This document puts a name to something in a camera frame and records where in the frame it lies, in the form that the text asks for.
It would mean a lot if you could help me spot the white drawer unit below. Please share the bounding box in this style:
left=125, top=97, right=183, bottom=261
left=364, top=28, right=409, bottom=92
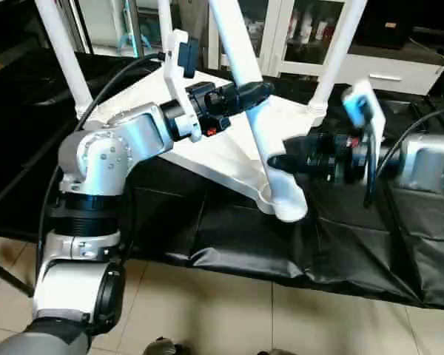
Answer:
left=332, top=50, right=444, bottom=96

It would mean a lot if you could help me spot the white glass door cabinet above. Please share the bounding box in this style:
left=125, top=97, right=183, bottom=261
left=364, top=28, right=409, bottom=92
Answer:
left=207, top=0, right=357, bottom=76

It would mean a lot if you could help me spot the black table mat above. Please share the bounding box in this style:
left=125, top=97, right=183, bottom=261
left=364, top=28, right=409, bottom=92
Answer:
left=0, top=48, right=444, bottom=308

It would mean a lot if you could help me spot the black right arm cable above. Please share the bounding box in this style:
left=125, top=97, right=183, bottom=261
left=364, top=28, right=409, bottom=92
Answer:
left=361, top=106, right=444, bottom=209

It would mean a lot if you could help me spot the white plastic table top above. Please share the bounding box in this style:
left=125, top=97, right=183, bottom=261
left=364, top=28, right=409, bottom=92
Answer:
left=74, top=68, right=331, bottom=217

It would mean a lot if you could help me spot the black metal workbench leg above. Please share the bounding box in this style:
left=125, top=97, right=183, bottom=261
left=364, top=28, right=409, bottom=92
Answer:
left=0, top=254, right=36, bottom=299

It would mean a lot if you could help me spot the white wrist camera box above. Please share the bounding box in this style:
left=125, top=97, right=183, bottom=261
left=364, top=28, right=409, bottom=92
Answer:
left=340, top=79, right=389, bottom=187
left=161, top=29, right=205, bottom=143

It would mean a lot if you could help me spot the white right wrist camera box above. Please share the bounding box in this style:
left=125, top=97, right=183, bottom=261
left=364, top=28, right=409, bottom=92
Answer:
left=340, top=79, right=389, bottom=187

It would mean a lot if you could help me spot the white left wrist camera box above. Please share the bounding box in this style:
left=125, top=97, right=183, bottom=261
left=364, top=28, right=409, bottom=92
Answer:
left=161, top=29, right=205, bottom=143

